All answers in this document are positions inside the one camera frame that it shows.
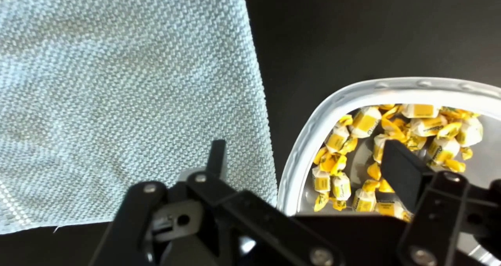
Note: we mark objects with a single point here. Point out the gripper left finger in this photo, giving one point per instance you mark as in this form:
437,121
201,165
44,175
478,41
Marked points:
219,203

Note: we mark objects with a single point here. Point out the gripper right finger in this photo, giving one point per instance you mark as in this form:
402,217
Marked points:
438,215

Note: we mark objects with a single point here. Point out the clear plastic bowl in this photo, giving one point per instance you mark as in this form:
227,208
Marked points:
313,140

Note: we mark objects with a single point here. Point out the blue woven towel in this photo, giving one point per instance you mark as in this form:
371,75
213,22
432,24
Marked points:
129,101

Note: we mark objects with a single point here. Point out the heap of yellow wrapped candies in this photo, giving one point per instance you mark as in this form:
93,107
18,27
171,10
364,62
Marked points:
391,132

